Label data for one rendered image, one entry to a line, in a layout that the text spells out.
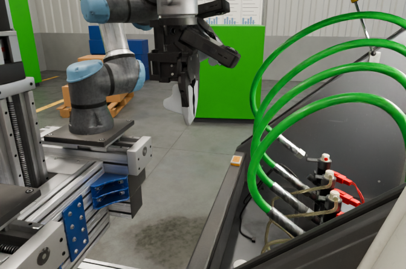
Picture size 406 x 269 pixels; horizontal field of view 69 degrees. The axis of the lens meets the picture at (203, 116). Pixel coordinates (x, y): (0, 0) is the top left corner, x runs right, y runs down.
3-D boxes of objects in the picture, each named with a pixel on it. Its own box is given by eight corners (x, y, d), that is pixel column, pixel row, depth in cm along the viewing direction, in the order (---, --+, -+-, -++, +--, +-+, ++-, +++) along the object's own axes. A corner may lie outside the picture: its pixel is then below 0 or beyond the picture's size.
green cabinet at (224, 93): (254, 106, 490) (258, 24, 448) (258, 124, 408) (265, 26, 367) (196, 105, 498) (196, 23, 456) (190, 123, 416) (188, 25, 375)
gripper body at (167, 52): (164, 76, 64) (161, 17, 60) (203, 78, 62) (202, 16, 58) (149, 84, 57) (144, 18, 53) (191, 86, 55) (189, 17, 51)
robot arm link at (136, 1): (114, 13, 88) (124, -18, 80) (147, 13, 95) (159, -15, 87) (124, 34, 86) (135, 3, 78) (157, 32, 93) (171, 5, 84)
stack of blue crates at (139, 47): (92, 80, 697) (86, 25, 658) (103, 76, 742) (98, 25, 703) (142, 82, 670) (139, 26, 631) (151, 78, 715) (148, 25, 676)
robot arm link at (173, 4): (202, -7, 56) (188, -10, 49) (202, 18, 58) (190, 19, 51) (165, -6, 58) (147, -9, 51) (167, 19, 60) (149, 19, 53)
